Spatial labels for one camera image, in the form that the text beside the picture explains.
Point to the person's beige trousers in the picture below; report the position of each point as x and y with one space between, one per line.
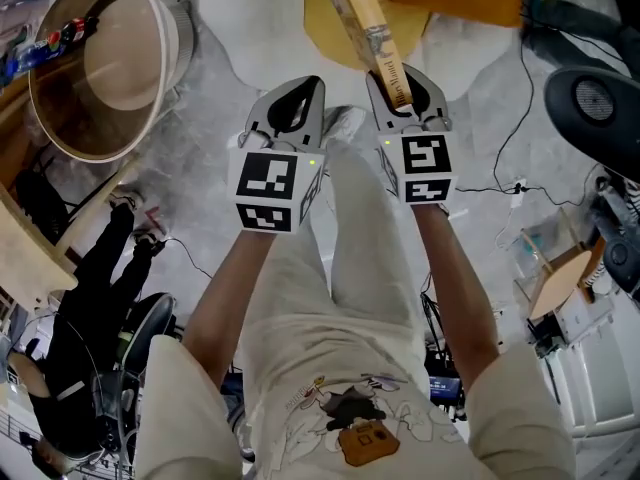
370 248

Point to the person's left forearm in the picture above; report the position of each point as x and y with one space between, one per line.
225 293

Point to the person's right forearm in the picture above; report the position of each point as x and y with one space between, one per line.
455 293

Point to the small wooden table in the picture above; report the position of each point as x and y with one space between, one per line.
560 278

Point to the yellow seat cushion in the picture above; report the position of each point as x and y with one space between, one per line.
325 23

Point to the beige round stool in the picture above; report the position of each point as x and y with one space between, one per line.
120 53

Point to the yellow book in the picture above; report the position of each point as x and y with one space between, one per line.
372 33

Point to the light wooden desk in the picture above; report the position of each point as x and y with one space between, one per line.
30 248

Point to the small dark screen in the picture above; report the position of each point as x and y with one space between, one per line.
445 388

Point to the white cabinet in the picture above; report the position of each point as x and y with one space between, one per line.
600 368

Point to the black office chair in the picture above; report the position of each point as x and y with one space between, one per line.
160 308

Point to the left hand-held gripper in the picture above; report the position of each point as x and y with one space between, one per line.
265 183

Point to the blue plastic drink bottle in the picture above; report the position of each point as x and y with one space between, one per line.
30 55

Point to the person's beige shirt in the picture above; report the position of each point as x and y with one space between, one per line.
320 368

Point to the grey backpack with oval pod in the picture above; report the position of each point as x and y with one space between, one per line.
595 133

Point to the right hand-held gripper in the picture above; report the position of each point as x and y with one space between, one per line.
425 168

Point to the person's white right shoe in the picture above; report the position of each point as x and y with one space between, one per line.
345 123

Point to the dark cola bottle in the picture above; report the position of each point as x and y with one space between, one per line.
75 30

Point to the white armchair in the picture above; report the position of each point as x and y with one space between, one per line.
250 18

